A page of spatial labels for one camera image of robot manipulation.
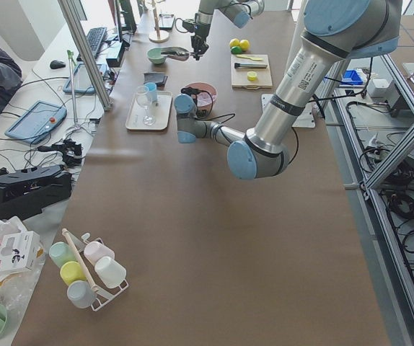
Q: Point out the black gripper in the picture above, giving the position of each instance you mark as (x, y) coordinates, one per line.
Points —
(202, 29)

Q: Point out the stainless steel ice scoop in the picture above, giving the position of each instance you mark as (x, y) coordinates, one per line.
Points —
(176, 53)

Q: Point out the pink bowl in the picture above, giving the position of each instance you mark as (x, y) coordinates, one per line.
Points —
(200, 87)

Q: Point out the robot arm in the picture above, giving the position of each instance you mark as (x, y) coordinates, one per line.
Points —
(238, 12)
(332, 31)

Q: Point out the clear ice cubes pile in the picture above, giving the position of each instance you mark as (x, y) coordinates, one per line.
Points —
(205, 100)

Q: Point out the blue cup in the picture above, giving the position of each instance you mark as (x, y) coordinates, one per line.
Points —
(152, 91)

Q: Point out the white cup rack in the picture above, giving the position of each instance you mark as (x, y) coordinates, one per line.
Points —
(101, 286)

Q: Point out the upper yellow lemon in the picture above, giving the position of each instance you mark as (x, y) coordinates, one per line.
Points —
(234, 42)

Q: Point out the green lime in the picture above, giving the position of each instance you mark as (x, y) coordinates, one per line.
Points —
(236, 50)

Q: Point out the yellow plastic knife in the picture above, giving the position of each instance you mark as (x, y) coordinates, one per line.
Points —
(252, 58)

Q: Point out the wooden mug tree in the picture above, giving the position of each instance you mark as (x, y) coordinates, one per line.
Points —
(157, 35)

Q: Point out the steel muddler black tip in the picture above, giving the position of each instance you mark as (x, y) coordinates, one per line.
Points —
(238, 65)

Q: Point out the lower yellow lemon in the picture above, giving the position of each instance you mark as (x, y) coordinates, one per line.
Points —
(244, 45)

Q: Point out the green bowl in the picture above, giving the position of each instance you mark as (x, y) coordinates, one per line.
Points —
(154, 56)

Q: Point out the wooden cutting board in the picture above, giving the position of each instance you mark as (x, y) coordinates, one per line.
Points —
(239, 76)

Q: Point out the grey folded cloth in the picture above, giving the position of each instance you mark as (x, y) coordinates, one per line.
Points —
(158, 78)

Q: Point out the yellow lemon half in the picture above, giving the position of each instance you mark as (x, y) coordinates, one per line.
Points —
(251, 75)

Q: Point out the clear wine glass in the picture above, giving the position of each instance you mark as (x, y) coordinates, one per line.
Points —
(144, 102)

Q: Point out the cream serving tray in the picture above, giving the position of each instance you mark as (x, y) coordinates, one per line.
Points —
(159, 112)

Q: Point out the black keyboard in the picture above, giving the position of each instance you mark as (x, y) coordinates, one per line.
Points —
(95, 38)

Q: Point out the far blue teach pendant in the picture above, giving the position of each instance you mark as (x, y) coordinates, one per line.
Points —
(82, 82)

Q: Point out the blue teach pendant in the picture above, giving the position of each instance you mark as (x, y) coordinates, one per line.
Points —
(82, 82)
(36, 123)

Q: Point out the black computer mouse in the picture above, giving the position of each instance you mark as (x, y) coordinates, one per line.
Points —
(57, 64)

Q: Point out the blue parts bin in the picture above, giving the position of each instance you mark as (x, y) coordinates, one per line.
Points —
(353, 77)

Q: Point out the near blue teach pendant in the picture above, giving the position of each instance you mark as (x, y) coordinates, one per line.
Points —
(36, 123)

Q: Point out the white cardboard box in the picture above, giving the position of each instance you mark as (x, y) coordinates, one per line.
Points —
(19, 251)

